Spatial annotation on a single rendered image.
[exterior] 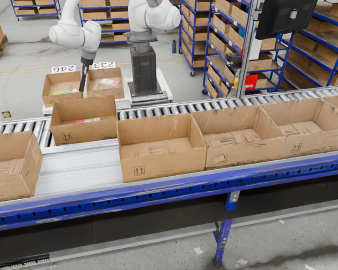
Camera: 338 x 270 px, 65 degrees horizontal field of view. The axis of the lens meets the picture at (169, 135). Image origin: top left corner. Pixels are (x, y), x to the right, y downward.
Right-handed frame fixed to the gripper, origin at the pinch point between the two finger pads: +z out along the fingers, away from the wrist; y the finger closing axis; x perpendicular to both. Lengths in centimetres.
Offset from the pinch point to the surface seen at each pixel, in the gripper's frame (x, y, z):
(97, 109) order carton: -13.0, 1.0, 15.4
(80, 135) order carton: -3.2, -28.2, 18.6
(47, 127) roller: 17.1, -3.4, 34.4
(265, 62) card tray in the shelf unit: -159, 54, -37
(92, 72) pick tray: -8, 62, 17
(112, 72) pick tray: -25, 62, 12
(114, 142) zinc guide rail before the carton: -20, -46, 6
